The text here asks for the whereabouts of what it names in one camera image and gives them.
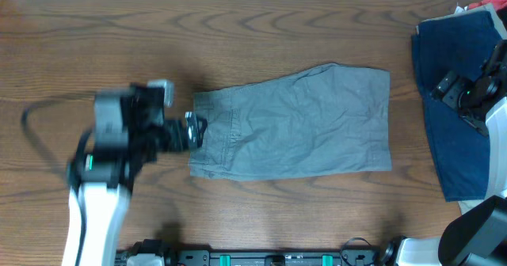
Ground grey shorts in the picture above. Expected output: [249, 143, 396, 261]
[189, 63, 392, 181]

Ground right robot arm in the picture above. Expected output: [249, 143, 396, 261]
[376, 40, 506, 266]

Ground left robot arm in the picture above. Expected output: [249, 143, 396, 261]
[62, 80, 208, 265]

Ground navy blue shorts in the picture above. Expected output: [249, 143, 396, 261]
[410, 9, 504, 203]

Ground white garment tag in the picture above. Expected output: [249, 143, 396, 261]
[454, 5, 467, 14]

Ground red garment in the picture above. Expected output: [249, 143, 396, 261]
[467, 0, 507, 11]

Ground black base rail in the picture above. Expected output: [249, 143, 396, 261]
[114, 238, 397, 266]

